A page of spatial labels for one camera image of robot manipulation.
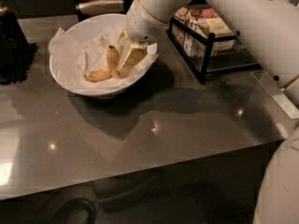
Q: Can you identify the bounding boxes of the white paper liner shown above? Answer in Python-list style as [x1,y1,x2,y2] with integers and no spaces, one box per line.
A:
[48,25,160,91]

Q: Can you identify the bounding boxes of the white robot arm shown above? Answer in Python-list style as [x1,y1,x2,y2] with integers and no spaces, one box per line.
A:
[125,0,299,224]

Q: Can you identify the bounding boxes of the cream tea packets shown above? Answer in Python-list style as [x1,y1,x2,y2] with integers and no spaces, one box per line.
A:
[199,17,234,37]

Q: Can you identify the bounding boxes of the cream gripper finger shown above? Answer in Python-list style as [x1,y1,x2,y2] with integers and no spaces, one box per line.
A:
[115,28,128,53]
[118,42,148,73]

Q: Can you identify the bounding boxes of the black wire condiment rack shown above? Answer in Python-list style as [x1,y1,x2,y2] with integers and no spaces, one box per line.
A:
[167,6,260,83]

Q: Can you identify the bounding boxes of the left spotted yellow banana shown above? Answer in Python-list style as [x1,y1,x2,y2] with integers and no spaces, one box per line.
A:
[84,36,114,82]

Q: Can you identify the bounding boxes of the pink sugar packets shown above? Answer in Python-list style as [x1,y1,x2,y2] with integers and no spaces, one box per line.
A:
[202,8,218,19]

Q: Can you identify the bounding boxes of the black cable on floor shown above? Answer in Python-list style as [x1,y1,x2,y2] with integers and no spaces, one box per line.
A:
[50,197,101,224]

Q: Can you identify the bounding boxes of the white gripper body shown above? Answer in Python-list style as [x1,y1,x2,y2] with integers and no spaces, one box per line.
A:
[125,0,167,44]

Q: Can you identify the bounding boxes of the black mat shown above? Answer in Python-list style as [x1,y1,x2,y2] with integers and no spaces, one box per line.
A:
[0,43,38,85]

